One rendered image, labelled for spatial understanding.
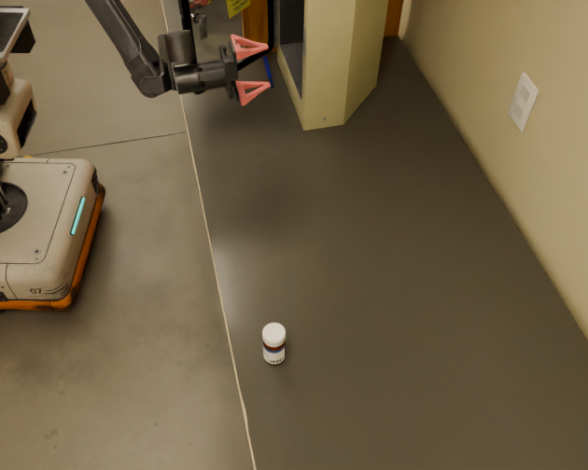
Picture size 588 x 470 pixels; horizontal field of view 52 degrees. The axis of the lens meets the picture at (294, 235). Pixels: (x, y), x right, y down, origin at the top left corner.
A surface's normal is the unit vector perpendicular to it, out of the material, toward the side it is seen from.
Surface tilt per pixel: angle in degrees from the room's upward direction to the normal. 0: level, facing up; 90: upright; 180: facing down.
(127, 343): 0
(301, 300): 0
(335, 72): 90
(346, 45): 90
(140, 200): 0
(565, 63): 90
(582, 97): 90
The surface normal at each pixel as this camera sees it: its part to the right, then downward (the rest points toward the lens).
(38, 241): 0.01, -0.63
